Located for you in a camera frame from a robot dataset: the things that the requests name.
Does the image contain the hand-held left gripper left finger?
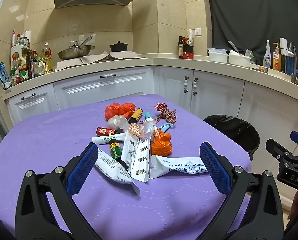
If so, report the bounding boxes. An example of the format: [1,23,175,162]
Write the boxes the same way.
[15,142,99,240]

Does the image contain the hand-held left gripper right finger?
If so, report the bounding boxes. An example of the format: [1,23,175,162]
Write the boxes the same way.
[199,142,285,240]

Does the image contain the white packet blue print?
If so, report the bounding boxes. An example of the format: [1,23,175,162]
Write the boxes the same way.
[149,154,209,179]

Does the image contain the trash bin with black bag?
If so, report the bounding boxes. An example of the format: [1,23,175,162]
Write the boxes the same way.
[203,114,261,161]

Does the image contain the orange snack wrapper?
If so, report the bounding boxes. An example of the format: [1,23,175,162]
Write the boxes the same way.
[127,123,142,137]

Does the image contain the red plastic bag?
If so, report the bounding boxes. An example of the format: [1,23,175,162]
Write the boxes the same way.
[104,102,137,120]

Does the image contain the red checked ribbon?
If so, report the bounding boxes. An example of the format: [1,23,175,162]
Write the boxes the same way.
[154,102,177,124]

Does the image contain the gold label bottle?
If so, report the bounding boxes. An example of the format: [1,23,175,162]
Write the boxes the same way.
[129,108,143,124]

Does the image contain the long white sachet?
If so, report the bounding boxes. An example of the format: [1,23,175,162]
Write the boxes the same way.
[94,148,141,196]

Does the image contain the white green tube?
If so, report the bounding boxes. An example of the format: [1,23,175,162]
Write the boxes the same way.
[92,133,128,145]

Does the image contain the green label bottle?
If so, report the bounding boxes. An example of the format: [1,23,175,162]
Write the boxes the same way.
[109,139,122,160]

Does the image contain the purple tablecloth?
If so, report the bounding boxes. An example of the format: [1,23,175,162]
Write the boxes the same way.
[0,94,252,240]

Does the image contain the red label bottle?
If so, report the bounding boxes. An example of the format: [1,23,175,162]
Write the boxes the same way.
[96,127,124,136]

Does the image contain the white packet black print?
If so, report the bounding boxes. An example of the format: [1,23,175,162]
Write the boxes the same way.
[120,131,153,183]

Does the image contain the clear plastic bag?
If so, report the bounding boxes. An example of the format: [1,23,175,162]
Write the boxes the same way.
[107,115,129,132]

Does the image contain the small orange plastic bag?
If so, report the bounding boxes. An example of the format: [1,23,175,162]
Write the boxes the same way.
[151,129,173,157]

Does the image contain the light blue tube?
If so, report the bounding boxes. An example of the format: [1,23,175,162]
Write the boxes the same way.
[157,122,175,133]

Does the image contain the white kitchen cabinets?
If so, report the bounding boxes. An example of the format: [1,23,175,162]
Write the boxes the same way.
[4,65,298,205]

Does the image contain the clear cellophane wrapper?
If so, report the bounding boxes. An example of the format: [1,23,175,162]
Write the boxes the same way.
[138,120,157,140]

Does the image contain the white blue pump bottle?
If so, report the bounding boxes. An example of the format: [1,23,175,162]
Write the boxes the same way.
[279,38,297,75]

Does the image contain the teal capped white tube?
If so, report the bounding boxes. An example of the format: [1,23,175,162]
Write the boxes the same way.
[139,112,153,128]

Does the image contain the orange dish soap bottle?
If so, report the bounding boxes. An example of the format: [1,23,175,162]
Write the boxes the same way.
[272,42,282,72]

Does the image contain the white spray bottle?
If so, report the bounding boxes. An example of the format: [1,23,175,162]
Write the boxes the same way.
[263,40,272,68]

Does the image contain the white square container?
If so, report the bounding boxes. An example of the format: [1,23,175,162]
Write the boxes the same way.
[228,50,251,68]

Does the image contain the white lidded container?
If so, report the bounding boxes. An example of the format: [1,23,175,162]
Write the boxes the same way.
[207,47,228,63]

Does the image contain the yellow cooking oil bottle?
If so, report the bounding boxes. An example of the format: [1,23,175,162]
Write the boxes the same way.
[41,42,53,73]

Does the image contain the steel spoon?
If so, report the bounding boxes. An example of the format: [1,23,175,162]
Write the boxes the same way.
[228,40,241,53]

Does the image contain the steel frying pan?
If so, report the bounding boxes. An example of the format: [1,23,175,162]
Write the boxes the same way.
[57,35,94,61]

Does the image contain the red black box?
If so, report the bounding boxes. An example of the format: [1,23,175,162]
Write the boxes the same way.
[183,45,194,60]

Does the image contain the beige countertop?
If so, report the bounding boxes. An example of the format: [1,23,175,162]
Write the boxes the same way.
[2,54,298,100]

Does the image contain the cluster of condiment bottles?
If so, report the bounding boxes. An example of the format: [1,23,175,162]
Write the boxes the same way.
[10,29,54,85]

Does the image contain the black pot with lid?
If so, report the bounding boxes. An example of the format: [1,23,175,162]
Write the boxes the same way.
[109,41,128,53]

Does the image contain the white wall switch plate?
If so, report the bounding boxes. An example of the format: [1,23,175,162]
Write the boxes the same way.
[79,34,96,47]

